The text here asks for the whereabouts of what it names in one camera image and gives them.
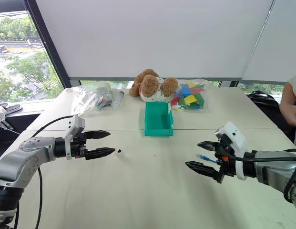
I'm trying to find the narrow white roller blind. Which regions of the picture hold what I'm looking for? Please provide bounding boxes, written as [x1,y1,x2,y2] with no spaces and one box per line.
[242,0,296,84]

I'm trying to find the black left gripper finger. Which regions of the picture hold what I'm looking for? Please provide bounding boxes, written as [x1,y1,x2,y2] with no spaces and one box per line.
[84,130,112,140]
[85,147,116,161]

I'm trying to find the black slippers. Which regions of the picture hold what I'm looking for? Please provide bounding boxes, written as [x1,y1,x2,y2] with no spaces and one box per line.
[0,103,24,113]

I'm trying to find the white plastic object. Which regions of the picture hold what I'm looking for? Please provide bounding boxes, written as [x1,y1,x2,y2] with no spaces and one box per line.
[0,106,14,131]

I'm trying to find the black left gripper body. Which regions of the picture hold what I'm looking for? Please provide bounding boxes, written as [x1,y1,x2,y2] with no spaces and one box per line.
[70,132,89,160]

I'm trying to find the dark window frame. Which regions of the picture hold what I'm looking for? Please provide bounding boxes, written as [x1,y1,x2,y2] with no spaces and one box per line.
[23,0,72,89]

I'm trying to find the brown teddy bear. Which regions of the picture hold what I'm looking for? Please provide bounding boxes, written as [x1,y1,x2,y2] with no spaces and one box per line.
[128,68,179,103]

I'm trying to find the green plastic bin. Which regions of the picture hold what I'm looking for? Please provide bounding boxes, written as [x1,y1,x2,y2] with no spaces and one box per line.
[144,101,174,137]

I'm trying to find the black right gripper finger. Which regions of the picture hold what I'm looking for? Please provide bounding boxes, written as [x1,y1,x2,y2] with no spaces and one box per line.
[197,141,221,152]
[184,161,223,178]

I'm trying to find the clear plastic syringe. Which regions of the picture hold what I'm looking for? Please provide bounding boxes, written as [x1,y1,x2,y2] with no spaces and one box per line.
[112,90,126,111]

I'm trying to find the black side cabinet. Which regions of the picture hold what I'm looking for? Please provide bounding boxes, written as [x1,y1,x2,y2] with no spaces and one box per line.
[0,113,41,159]

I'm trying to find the black backpack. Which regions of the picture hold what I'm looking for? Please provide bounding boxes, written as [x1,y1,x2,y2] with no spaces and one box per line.
[246,90,296,144]

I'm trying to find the clear bag of coloured blocks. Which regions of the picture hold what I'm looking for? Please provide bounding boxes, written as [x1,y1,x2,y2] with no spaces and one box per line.
[170,78,210,113]

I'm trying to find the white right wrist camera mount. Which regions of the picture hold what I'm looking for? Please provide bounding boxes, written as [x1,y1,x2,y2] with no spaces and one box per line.
[214,121,248,181]

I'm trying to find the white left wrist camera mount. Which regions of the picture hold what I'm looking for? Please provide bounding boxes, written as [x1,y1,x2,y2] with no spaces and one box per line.
[65,114,86,160]

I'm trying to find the clear bag of small items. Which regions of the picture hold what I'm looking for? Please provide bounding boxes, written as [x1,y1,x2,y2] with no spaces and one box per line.
[71,81,115,114]

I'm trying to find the wide white roller blind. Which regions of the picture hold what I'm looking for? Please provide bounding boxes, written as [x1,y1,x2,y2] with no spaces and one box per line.
[35,0,275,81]

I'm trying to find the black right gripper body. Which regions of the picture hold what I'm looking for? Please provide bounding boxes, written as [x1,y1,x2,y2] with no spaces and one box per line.
[213,134,237,184]

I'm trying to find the person's bare hand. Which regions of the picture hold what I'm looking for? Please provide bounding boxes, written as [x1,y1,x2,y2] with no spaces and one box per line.
[285,106,296,126]

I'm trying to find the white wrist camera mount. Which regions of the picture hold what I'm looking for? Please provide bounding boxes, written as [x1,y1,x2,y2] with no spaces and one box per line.
[214,121,248,181]
[65,114,86,160]

